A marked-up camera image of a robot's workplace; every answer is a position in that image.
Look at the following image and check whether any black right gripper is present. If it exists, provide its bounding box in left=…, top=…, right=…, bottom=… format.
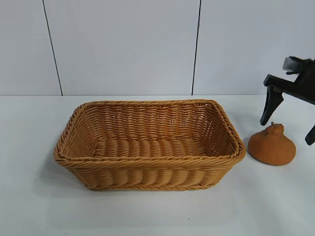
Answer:
left=260, top=56, right=315, bottom=146

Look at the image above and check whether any orange with stem knob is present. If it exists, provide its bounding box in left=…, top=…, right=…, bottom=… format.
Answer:
left=248, top=121, right=297, bottom=166

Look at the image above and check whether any woven wicker basket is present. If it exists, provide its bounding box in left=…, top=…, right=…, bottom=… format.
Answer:
left=53, top=98, right=247, bottom=192

